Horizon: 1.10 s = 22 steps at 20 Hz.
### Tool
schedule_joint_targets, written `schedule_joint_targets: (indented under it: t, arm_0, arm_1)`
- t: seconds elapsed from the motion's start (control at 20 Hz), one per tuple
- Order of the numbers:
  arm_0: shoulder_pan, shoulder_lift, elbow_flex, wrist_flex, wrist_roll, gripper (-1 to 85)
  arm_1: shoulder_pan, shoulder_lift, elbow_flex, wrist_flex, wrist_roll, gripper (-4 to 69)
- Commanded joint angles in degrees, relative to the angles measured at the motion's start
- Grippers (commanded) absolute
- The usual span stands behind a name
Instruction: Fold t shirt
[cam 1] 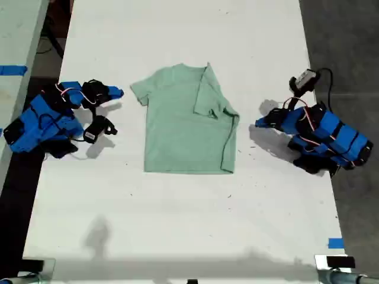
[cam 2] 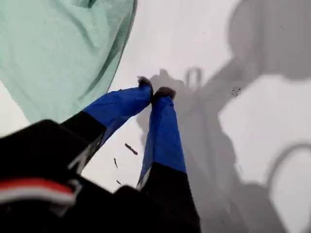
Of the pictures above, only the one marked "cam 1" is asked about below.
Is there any pale green T-shirt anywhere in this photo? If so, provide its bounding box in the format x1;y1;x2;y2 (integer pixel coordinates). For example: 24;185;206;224
129;61;240;175

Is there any long blue tape strip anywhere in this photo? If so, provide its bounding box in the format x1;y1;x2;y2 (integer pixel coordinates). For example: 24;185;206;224
0;64;28;76

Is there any pale side table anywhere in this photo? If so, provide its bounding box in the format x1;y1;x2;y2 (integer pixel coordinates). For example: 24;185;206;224
0;0;50;190

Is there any small blue tape piece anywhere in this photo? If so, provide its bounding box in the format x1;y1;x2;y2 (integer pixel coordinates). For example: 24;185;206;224
327;237;345;250

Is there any shiny metal plate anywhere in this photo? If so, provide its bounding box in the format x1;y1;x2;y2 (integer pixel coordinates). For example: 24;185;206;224
22;257;57;275
314;254;356;275

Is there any small black box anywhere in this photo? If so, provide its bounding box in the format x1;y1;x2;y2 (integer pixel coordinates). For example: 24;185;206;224
22;259;46;273
326;256;356;269

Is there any grey metal pipe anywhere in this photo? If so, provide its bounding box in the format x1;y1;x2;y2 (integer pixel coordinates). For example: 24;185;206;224
317;270;379;284
0;273;43;284

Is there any black camera box white label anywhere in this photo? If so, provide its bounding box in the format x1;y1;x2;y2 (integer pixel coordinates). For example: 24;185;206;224
83;115;118;145

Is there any black camera box grey face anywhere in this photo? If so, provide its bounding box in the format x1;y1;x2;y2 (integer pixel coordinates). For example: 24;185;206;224
288;68;322;93

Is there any black camera cable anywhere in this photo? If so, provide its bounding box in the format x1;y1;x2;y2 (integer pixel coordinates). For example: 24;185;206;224
314;67;334;111

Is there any thin white cable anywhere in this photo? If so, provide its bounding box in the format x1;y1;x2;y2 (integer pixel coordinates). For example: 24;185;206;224
67;151;90;161

